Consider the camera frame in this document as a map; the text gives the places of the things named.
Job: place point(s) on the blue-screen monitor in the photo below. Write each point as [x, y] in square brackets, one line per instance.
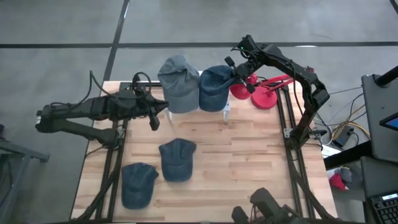
[391, 123]

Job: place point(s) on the black device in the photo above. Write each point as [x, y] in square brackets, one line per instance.
[267, 202]
[239, 216]

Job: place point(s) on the grey metal stand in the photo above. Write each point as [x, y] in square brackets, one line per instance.
[28, 154]

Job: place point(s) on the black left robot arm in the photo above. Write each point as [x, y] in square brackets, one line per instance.
[77, 109]

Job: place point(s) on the red and grey cloth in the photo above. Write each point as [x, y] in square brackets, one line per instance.
[337, 182]

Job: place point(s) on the dark grey side table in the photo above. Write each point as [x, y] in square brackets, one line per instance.
[377, 102]

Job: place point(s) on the white perforated metal shelf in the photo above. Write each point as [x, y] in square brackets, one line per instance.
[226, 109]

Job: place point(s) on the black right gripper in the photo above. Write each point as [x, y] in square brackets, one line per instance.
[245, 70]

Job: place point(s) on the dark grey desk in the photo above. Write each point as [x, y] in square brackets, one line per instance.
[376, 174]

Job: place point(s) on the black round pole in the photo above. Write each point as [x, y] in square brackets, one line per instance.
[387, 77]

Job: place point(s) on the black aluminium frame rail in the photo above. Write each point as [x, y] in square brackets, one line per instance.
[119, 155]
[289, 174]

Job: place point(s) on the silver corner bracket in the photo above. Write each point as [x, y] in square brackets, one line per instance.
[287, 133]

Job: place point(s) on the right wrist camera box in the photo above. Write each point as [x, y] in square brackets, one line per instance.
[245, 42]

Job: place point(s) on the grey baseball cap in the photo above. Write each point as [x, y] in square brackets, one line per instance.
[180, 90]
[178, 59]

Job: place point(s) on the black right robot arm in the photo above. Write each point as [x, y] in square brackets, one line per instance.
[289, 63]

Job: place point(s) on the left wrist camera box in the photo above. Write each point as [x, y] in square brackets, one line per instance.
[141, 96]

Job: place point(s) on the blue denim baseball cap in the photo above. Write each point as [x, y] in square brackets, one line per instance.
[177, 160]
[138, 186]
[214, 90]

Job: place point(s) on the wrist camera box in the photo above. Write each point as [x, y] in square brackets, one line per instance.
[245, 42]
[141, 96]

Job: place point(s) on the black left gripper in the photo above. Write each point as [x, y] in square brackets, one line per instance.
[141, 109]

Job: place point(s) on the black keyboard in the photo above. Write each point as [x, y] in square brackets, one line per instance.
[387, 211]

